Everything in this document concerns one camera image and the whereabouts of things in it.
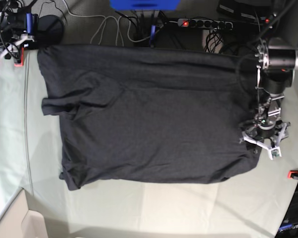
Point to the red clamp left corner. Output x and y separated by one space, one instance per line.
20 62

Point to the dark grey t-shirt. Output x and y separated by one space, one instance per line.
149 115

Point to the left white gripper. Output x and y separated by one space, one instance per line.
253 135

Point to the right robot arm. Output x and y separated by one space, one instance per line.
18 26

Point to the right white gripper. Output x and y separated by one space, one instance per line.
13 47

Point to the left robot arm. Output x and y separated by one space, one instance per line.
277 55

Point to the beige cardboard box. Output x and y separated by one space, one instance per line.
18 221

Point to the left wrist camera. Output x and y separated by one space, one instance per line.
274 152

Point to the blue plastic bin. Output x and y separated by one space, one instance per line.
144 4

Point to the light green tablecloth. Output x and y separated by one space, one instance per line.
251 205

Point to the black power strip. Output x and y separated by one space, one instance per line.
206 24

